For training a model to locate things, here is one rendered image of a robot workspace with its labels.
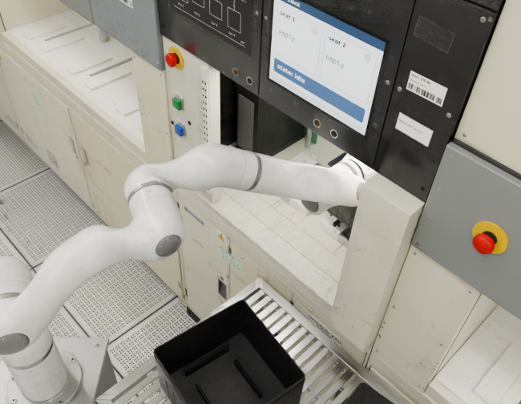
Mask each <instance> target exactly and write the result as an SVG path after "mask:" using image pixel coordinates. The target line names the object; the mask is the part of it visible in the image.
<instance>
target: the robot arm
mask: <svg viewBox="0 0 521 404"><path fill-rule="evenodd" d="M376 174H377V172H376V171H374V170H373V169H371V168H369V167H368V166H366V165H364V164H363V163H362V162H360V161H359V160H357V159H355V158H353V157H352V156H351V155H349V154H347V155H346V156H345V157H344V158H343V159H342V160H341V161H340V162H338V163H337V164H335V165H333V166H332V167H331V168H326V167H322V166H317V165H312V164H302V163H297V162H292V161H288V160H282V159H278V158H276V157H272V156H267V155H263V154H260V153H256V152H253V151H246V150H243V149H239V148H236V147H230V146H226V145H223V144H218V143H203V144H201V145H198V146H196V147H194V148H193V149H191V150H189V151H187V152H186V153H184V154H183V155H182V156H180V157H178V158H176V159H174V160H171V161H169V162H166V163H161V164H143V165H140V166H138V167H137V168H136V169H134V170H133V171H132V172H131V173H130V174H129V176H128V177H127V179H126V181H125V184H124V195H125V199H126V201H127V206H128V208H129V211H130V213H131V217H132V222H131V223H130V224H129V225H128V226H127V227H125V228H111V227H108V226H105V225H99V224H97V225H92V226H89V227H87V228H85V229H83V230H81V231H80V232H78V233H76V234H74V235H73V236H72V237H70V238H69V239H67V240H65V241H64V242H63V243H61V245H59V246H58V247H57V248H56V249H55V250H53V251H52V252H51V253H50V255H49V256H48V257H47V258H46V259H45V260H44V262H43V263H42V265H41V267H40V268H39V270H38V271H37V273H36V274H35V276H34V277H33V275H32V273H31V271H30V270H29V268H28V267H27V266H26V265H25V264H24V263H23V262H22V261H21V260H19V259H18V258H16V257H12V256H0V356H1V358H2V360H3V361H4V363H5V364H6V367H7V368H8V370H9V371H10V373H11V376H10V378H9V381H8V384H7V397H8V399H9V401H10V404H68V403H69V402H70V401H71V400H72V399H73V398H74V396H75V395H76V394H77V392H78V390H79V387H80V385H81V381H82V370H81V366H80V364H79V361H78V360H77V359H76V357H75V356H74V355H73V354H71V353H69V352H67V351H66V350H63V349H58V348H57V346H56V344H55V340H54V338H53V337H52V335H51V332H50V330H49V328H48V325H49V324H50V323H51V322H52V320H53V319H54V318H55V316H56V315H57V313H58V312H59V310H60V309H61V308H62V307H63V305H64V304H65V302H66V301H67V300H68V298H69V297H70V296H71V295H72V294H73V293H74V292H75V291H76V290H77V289H78V288H79V287H80V286H81V285H82V284H84V283H85V282H87V281H88V280H90V279H91V278H92V277H94V276H96V275H97V274H99V273H101V272H102V271H103V270H105V269H107V268H109V267H110V266H112V265H114V264H117V263H119V262H122V261H132V260H134V261H160V260H163V259H165V258H167V257H169V256H171V255H172V254H173V253H175V252H176V251H177V250H178V249H179V248H180V246H181V245H182V244H183V242H184V238H185V226H184V221H183V217H182V216H181V213H180V210H179V208H178V206H177V203H176V201H175V199H174V196H173V195H172V192H173V191H174V190H176V189H177V188H182V189H187V190H192V191H206V190H209V189H212V188H217V187H222V188H231V189H236V190H241V191H245V192H254V193H258V194H263V195H269V196H279V197H285V198H291V199H297V200H301V203H302V204H303V206H304V207H305V209H306V210H307V211H309V212H311V213H312V214H314V215H321V214H322V213H323V212H325V211H326V210H328V209H329V208H332V207H333V206H337V205H343V206H349V207H356V206H357V205H358V201H359V198H360V195H361V188H362V185H363V184H364V183H365V182H366V181H367V180H369V179H370V178H372V177H373V176H375V175H376Z"/></svg>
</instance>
